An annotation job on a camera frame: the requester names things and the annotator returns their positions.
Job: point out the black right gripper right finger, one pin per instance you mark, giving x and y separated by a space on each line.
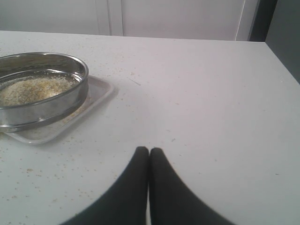
171 201

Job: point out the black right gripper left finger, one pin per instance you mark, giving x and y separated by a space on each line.
125 202

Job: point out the round stainless steel sieve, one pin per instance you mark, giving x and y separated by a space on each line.
47 111

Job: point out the yellow grain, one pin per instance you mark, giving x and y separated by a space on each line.
32 89

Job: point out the white plastic tray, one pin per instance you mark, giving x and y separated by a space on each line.
100 92

